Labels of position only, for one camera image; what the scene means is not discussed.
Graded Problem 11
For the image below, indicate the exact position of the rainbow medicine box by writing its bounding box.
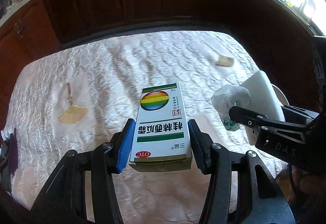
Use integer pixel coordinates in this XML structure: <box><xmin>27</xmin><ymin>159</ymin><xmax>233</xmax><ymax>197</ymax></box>
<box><xmin>129</xmin><ymin>83</ymin><xmax>192</xmax><ymax>172</ymax></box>

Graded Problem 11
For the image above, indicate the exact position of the white plastic bag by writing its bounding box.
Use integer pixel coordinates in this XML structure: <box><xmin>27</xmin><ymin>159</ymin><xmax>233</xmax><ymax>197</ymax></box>
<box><xmin>211</xmin><ymin>85</ymin><xmax>251</xmax><ymax>131</ymax></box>

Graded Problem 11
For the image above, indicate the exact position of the white trash bucket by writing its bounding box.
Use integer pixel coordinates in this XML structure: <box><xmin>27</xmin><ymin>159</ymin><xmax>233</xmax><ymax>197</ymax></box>
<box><xmin>272</xmin><ymin>84</ymin><xmax>289</xmax><ymax>105</ymax></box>

